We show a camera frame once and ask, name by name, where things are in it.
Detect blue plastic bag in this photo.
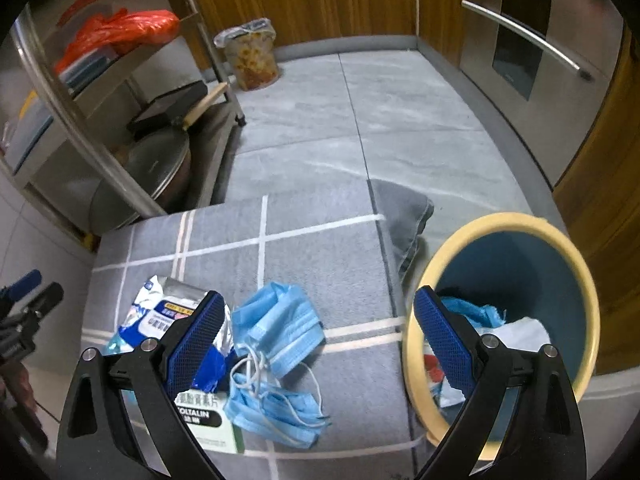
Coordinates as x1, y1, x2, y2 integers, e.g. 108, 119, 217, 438
442, 296, 506, 334

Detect blue face mask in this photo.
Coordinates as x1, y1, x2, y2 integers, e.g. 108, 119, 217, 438
231, 282, 324, 378
224, 354, 331, 450

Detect steel kitchen shelf rack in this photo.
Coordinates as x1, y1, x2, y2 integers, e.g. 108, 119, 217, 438
1, 0, 245, 238

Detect wooden kitchen cabinets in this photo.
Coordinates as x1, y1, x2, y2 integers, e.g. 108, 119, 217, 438
198, 0, 639, 375

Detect white blue wipes packet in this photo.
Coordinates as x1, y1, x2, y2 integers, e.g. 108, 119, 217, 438
104, 274, 237, 394

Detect white green medicine box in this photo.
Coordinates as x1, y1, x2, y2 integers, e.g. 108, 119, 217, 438
175, 389, 244, 454

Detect blue bin with yellow rim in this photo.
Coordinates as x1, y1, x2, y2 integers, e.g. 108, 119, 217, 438
401, 211, 601, 463

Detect dark grey marbled mat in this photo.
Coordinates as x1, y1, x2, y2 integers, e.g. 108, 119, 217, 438
369, 179, 434, 281

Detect grey checked floor mat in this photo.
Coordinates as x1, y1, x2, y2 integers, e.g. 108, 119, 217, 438
81, 179, 427, 479

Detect glass lidded pot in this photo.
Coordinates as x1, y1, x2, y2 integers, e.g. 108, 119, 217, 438
89, 128, 191, 235

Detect orange plastic bag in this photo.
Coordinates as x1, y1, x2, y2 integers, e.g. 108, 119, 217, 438
54, 9, 180, 75

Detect stainless steel oven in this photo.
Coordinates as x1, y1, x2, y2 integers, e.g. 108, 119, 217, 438
460, 0, 624, 184

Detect black pan with wooden handle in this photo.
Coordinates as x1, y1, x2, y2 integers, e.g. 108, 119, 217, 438
127, 80, 228, 141

